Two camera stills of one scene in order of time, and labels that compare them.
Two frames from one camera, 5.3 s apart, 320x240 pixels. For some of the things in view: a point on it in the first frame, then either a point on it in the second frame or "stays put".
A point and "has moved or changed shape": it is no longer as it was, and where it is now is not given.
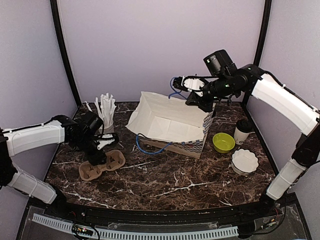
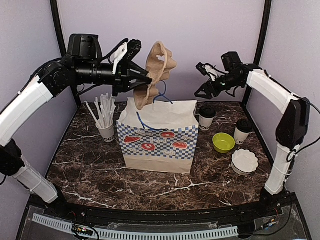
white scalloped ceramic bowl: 244,162 stays put
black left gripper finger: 98,161 -> 148,81
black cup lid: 244,125 stays put
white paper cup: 239,137 stays put
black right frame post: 263,39 stays put
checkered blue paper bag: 170,124 has moved or changed shape
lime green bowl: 223,142 stays put
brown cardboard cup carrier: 115,159 -> 160,61
